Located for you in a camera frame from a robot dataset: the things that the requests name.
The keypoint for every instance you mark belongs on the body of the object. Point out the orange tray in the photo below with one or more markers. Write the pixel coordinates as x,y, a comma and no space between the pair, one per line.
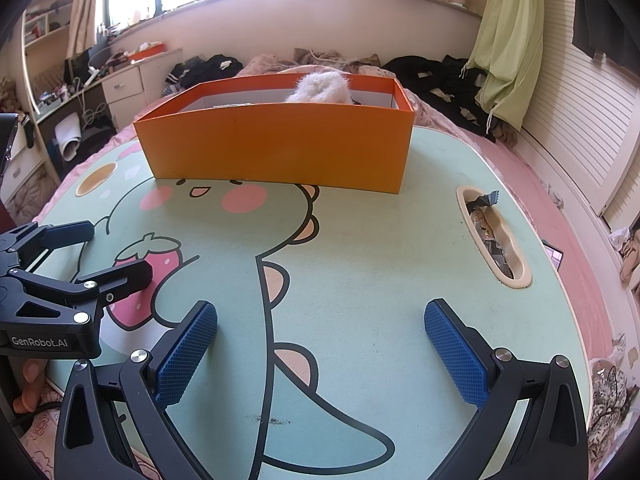
150,54

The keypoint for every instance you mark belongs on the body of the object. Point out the black sock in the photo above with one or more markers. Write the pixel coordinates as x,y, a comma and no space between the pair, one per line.
28,132

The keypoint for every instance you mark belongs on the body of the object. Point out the fluffy fur plush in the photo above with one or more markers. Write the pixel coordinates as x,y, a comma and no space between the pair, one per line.
320,87

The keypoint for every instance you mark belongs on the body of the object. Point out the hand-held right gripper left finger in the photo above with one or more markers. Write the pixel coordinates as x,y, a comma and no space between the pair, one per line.
185,355

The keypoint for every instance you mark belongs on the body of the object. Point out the pile of crumpled wrappers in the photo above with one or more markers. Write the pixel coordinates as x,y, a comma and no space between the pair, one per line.
492,252

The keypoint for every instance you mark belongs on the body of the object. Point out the person's left hand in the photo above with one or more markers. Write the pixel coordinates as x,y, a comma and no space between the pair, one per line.
30,385

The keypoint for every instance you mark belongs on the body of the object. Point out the white bookshelf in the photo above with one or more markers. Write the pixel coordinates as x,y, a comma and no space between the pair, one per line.
50,35

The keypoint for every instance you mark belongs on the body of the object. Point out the black striped clothes pile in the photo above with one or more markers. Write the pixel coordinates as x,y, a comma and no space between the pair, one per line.
210,67

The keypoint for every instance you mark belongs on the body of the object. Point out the white desk with drawers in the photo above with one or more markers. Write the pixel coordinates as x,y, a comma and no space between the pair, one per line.
125,82

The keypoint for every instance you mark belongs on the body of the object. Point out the pink rose print quilt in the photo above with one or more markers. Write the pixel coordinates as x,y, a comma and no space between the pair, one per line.
45,440

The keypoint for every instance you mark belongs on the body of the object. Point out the orange cardboard box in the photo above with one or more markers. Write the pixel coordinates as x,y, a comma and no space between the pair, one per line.
275,145

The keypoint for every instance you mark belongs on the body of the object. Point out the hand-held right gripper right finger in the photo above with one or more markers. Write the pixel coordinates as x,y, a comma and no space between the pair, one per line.
455,355

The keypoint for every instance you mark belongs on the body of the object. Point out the rolled white mat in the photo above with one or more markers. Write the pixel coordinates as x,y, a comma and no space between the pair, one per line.
67,135

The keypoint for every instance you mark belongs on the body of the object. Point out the black hanging garment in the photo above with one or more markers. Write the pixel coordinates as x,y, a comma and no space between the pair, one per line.
610,25

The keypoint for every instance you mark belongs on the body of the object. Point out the beige knit garment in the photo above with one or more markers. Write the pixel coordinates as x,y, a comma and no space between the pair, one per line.
330,57

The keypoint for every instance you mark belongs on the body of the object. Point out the black computer monitor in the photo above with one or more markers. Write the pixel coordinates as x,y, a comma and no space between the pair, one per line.
76,72

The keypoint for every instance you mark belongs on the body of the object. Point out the beige crumpled cloth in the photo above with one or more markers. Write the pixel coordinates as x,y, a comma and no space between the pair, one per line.
631,260

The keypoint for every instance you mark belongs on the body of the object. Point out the light green hanging garment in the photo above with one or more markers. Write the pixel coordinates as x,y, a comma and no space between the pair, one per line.
510,50

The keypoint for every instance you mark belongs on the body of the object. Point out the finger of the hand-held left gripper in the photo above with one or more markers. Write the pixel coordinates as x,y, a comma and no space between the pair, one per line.
127,277
70,232

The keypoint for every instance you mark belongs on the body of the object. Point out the white slatted closet door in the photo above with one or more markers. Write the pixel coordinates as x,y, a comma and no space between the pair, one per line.
575,125

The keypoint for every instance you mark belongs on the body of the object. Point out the black smartphone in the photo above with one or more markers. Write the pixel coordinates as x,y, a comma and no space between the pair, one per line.
554,255

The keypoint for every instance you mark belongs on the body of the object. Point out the green cartoon print desktop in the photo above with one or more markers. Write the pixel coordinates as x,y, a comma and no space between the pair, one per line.
375,260

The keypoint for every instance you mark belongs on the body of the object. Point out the black white patterned cloth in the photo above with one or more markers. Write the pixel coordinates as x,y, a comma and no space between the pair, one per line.
607,405

